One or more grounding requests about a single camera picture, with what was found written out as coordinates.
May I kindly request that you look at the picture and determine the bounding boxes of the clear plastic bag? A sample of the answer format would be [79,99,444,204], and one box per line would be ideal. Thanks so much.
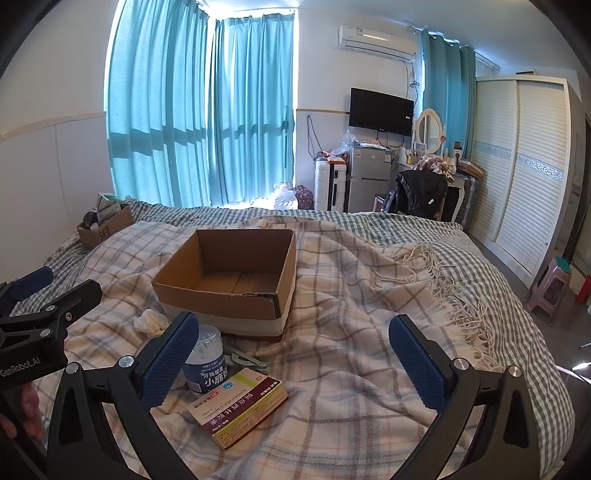
[330,130,358,155]

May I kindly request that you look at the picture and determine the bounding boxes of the small cardboard box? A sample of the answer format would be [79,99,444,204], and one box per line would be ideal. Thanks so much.
[77,203,136,251]

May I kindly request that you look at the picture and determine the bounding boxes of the white dressing table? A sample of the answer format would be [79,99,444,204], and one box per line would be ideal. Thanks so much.
[397,157,467,222]

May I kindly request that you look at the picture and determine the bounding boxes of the narrow teal curtain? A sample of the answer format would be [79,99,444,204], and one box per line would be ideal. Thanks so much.
[422,32,476,162]

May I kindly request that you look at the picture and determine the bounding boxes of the medicine box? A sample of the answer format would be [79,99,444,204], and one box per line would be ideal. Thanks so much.
[186,368,289,451]

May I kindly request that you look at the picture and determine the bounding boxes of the crumpled white tissue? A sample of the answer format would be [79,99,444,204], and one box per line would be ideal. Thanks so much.
[134,308,169,334]

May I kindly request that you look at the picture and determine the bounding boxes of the green plastic clip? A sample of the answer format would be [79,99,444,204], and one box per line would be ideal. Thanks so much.
[223,344,269,376]

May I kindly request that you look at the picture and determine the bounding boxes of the black wall television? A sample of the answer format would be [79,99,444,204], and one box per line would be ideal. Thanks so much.
[348,88,415,137]

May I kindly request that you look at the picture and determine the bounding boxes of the white slatted wardrobe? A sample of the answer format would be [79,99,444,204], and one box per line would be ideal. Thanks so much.
[462,76,585,289]

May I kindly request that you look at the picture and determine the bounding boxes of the white suitcase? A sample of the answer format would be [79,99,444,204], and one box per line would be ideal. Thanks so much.
[314,159,348,212]

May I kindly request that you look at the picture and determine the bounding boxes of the plaid fringed blanket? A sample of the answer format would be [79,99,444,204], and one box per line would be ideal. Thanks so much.
[46,215,509,480]

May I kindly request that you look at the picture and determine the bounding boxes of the wide teal curtain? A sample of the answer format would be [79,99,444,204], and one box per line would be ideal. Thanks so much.
[107,0,218,208]

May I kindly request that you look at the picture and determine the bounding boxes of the black wall cable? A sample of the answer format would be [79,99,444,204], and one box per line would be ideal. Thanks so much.
[306,114,324,158]

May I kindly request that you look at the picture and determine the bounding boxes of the white plastic bag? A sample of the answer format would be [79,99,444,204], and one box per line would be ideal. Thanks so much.
[273,182,298,210]

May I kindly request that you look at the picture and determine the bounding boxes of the white oval mirror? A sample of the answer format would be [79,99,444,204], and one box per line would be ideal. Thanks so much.
[412,108,448,155]

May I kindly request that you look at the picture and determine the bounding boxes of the clear jar with blue label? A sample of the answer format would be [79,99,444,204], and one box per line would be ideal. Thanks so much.
[185,324,225,394]

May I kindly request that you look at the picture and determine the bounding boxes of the floral cloth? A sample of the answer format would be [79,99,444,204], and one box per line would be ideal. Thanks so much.
[416,156,455,181]

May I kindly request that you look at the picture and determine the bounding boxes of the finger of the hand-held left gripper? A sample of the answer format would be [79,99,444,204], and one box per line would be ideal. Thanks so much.
[28,279,103,344]
[0,266,55,317]

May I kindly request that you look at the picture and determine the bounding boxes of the green checked bed sheet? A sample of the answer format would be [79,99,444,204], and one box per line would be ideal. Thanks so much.
[0,196,561,480]

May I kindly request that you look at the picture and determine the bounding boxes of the pink plastic stool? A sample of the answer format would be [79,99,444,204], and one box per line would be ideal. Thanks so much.
[526,258,573,324]

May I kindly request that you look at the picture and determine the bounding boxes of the black jacket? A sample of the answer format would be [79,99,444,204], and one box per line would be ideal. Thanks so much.
[384,170,448,220]

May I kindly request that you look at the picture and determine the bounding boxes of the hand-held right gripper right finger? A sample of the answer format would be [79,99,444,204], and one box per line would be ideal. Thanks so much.
[388,315,541,480]

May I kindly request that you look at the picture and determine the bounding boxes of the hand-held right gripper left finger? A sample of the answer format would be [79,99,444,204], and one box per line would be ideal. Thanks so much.
[46,311,199,480]

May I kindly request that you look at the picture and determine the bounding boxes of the dark patterned bag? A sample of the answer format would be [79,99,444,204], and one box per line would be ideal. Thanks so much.
[293,185,317,210]

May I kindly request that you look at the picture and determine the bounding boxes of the silver fridge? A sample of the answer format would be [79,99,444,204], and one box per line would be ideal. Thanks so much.
[347,145,393,214]

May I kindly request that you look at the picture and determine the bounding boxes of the grey suitcase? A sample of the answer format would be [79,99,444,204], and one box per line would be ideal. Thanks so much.
[455,173,483,232]

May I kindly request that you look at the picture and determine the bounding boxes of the person's left hand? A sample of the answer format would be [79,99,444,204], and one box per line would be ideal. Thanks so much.
[0,382,47,443]

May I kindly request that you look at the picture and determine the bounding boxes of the white air conditioner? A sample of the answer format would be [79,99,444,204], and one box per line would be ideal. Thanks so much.
[338,24,419,62]

